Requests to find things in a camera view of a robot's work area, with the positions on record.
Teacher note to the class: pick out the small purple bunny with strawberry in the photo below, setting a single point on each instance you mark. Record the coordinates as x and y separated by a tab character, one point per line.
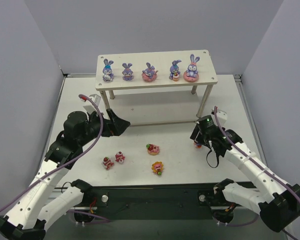
175	71

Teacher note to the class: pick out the purple bunny blue bow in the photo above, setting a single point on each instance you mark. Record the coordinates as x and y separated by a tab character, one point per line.
107	72

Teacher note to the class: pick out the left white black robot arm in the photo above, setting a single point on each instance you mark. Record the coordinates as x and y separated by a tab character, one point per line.
32	214

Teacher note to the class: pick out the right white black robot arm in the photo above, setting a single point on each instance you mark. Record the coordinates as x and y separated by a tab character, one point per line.
274	200

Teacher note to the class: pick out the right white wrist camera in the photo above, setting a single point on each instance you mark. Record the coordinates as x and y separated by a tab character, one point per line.
221	116

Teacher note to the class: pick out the purple bunny sitting toy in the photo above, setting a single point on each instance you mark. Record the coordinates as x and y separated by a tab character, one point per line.
127	72

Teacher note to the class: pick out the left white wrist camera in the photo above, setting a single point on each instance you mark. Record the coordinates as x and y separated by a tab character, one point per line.
89	102

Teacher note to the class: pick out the white wooden two-tier shelf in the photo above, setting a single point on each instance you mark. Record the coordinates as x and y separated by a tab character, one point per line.
162	101

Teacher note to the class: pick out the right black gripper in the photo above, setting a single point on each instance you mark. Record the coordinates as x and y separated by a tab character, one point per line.
196	133

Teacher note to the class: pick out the pink bear strawberry donut toy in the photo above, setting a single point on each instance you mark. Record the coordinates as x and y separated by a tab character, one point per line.
152	149

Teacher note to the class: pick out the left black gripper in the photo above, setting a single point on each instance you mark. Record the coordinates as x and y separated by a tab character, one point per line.
109	122

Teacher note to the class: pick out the pink bear sunflower toy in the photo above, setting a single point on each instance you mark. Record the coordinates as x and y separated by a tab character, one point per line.
157	168

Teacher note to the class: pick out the purple bunny red base toy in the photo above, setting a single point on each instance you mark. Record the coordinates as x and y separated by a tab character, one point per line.
197	145

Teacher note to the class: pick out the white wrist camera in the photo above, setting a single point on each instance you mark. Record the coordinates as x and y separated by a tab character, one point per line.
221	116
89	102

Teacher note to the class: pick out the pink bear cake toy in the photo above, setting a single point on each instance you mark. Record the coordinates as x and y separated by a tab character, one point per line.
119	157

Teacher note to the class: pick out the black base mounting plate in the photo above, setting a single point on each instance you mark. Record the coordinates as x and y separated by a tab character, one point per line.
161	202

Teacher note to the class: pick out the pink strawberry cake toy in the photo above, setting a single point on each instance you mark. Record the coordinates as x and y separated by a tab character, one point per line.
107	163

